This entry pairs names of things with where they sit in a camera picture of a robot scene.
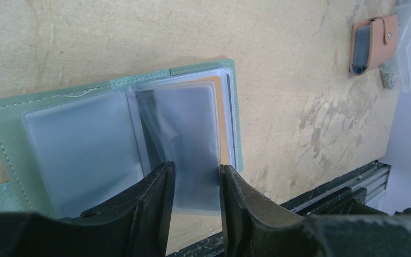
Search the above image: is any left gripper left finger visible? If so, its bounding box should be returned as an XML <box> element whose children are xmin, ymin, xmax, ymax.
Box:
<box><xmin>0</xmin><ymin>162</ymin><xmax>176</xmax><ymax>256</ymax></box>

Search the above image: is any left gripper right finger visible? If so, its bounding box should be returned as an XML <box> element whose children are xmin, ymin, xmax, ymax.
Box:
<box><xmin>219</xmin><ymin>165</ymin><xmax>411</xmax><ymax>256</ymax></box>

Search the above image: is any green card holder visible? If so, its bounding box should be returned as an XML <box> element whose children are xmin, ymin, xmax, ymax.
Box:
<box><xmin>0</xmin><ymin>59</ymin><xmax>243</xmax><ymax>218</ymax></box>

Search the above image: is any clear plastic organizer box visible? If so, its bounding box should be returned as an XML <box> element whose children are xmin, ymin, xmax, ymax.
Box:
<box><xmin>379</xmin><ymin>1</ymin><xmax>411</xmax><ymax>93</ymax></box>

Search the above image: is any pink leather pouch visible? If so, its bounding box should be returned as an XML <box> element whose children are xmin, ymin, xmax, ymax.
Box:
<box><xmin>349</xmin><ymin>14</ymin><xmax>399</xmax><ymax>76</ymax></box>

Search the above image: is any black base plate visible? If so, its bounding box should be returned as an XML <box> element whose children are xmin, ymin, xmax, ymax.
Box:
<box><xmin>166</xmin><ymin>160</ymin><xmax>382</xmax><ymax>257</ymax></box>

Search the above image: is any aluminium rail frame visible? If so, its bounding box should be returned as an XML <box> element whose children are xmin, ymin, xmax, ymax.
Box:
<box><xmin>352</xmin><ymin>164</ymin><xmax>391</xmax><ymax>205</ymax></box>

